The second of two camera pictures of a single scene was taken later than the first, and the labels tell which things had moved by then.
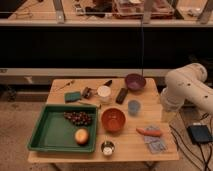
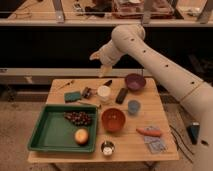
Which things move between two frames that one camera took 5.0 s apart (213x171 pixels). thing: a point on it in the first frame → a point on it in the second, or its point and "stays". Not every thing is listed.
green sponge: [72, 97] stays
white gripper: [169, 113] → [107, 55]
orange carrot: [149, 132] stays
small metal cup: [107, 148] stays
